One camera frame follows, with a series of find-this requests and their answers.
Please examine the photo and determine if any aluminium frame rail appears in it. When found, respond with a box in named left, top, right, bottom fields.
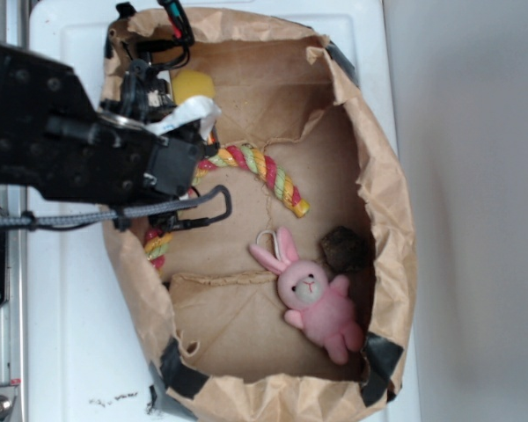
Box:
left=0, top=1, right=33, bottom=421

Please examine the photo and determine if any pink plush bunny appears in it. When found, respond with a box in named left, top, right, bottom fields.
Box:
left=249, top=227, right=364, bottom=366

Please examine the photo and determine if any grey braided cable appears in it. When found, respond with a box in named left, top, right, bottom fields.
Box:
left=0, top=184, right=233, bottom=232

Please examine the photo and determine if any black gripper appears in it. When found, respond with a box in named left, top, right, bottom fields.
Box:
left=0, top=42, right=204, bottom=207

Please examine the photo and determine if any white paper label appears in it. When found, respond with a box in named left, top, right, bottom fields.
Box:
left=145, top=95, right=222, bottom=141

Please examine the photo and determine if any yellow green sponge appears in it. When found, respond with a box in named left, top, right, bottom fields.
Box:
left=171, top=69, right=216, bottom=105

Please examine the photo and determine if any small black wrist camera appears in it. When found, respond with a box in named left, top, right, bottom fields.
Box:
left=100, top=59, right=176, bottom=124

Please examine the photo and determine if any brown paper bag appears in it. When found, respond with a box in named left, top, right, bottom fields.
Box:
left=104, top=7, right=417, bottom=421

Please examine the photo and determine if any multicolour twisted rope toy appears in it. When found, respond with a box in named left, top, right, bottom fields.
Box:
left=143, top=144, right=310, bottom=273

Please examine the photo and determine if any dark brown rough lump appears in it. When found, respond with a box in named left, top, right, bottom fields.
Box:
left=320, top=226, right=370, bottom=273

